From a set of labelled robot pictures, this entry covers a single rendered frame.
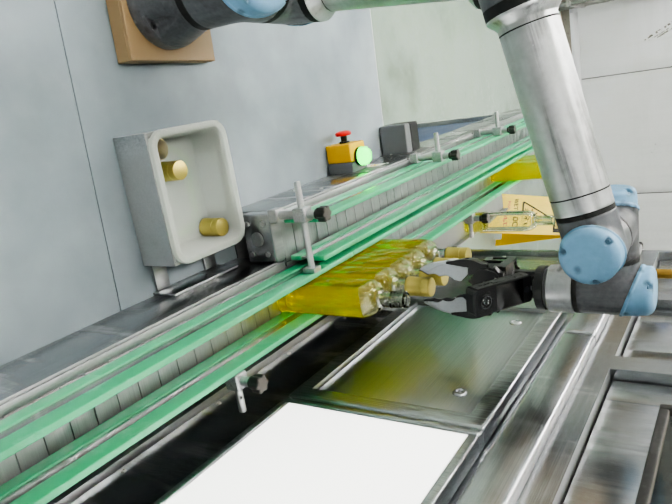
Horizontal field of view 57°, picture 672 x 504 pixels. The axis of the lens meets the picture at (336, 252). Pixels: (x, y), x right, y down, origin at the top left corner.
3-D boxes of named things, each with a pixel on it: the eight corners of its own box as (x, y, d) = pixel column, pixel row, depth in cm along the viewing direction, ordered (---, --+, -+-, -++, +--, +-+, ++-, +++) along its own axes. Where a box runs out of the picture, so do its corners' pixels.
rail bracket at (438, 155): (407, 165, 162) (456, 161, 155) (404, 136, 160) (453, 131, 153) (414, 162, 165) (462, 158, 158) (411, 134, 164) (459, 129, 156)
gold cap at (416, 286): (405, 298, 110) (428, 300, 107) (403, 279, 109) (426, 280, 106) (414, 292, 112) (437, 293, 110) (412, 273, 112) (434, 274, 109)
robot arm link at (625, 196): (632, 195, 82) (635, 275, 85) (641, 181, 91) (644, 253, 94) (569, 198, 86) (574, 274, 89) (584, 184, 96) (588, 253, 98)
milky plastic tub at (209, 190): (145, 267, 108) (180, 268, 103) (113, 136, 102) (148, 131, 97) (214, 239, 121) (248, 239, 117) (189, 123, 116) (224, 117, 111)
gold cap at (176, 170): (153, 163, 107) (170, 161, 104) (168, 160, 110) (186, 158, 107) (157, 183, 108) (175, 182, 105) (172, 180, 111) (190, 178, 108)
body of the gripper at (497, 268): (487, 296, 111) (557, 299, 104) (469, 313, 104) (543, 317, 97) (483, 254, 109) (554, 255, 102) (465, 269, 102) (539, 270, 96)
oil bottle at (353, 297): (278, 312, 118) (376, 320, 106) (272, 284, 116) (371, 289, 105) (295, 301, 122) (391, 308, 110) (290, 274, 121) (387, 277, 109)
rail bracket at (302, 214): (277, 273, 117) (333, 275, 110) (260, 185, 113) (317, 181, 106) (287, 268, 119) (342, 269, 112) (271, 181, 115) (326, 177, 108)
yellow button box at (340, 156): (328, 175, 154) (353, 173, 150) (323, 144, 152) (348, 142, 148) (343, 169, 160) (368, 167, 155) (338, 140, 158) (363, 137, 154)
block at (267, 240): (247, 263, 120) (275, 264, 116) (237, 215, 118) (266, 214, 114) (259, 258, 123) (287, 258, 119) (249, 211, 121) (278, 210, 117)
